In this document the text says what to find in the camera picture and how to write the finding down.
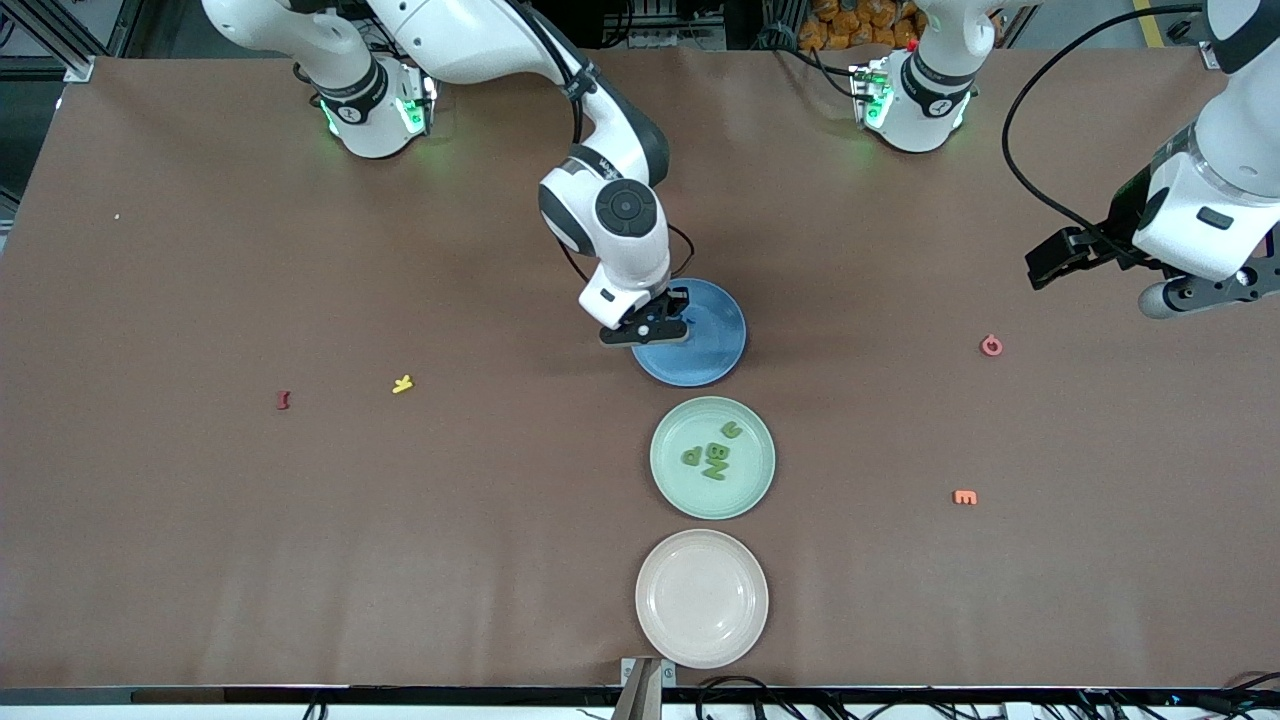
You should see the orange snack bags pile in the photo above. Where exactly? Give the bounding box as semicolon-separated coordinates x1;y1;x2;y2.
798;0;926;51

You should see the metal camera post bracket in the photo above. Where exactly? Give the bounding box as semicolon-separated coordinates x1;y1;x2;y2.
620;656;678;720

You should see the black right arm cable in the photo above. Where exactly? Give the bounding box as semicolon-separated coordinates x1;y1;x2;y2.
505;0;696;286

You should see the green round plate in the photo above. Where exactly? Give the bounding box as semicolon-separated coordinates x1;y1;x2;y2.
649;396;777;521

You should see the black arm base cable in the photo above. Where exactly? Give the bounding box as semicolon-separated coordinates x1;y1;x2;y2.
765;28;863;81

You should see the black looped floor cable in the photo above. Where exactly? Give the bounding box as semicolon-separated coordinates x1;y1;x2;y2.
695;676;801;720

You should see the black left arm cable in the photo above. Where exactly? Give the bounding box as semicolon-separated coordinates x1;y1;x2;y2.
1002;3;1206;269

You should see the brown table cover sheet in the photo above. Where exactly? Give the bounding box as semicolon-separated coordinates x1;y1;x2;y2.
0;48;1280;691

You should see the blue round plate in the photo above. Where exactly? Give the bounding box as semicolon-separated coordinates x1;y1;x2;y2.
631;277;748;388

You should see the pink beige round plate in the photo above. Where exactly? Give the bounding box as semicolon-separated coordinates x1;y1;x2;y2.
634;528;770;670

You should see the black table edge rail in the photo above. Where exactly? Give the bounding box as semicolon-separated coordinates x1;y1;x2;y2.
0;686;1280;709

